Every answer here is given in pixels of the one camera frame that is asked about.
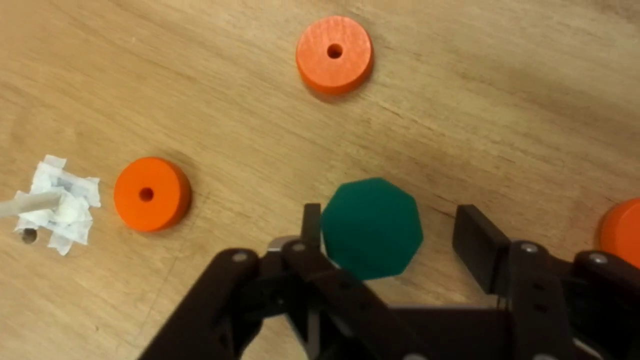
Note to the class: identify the orange disc far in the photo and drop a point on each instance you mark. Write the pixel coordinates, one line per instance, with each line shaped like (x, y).
(335, 54)

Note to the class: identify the green block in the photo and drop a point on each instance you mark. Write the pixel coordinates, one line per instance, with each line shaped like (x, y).
(373, 228)

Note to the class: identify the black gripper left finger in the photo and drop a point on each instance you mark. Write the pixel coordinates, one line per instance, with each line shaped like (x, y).
(331, 312)

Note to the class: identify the orange disc right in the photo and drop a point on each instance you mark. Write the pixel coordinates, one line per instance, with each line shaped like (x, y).
(619, 230)

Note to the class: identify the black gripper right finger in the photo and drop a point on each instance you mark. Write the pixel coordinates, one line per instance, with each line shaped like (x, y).
(560, 311)

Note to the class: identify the orange disc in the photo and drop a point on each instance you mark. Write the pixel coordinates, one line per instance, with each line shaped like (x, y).
(153, 195)
(335, 54)
(619, 230)

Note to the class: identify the orange disc centre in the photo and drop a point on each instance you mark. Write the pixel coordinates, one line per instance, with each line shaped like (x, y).
(153, 195)

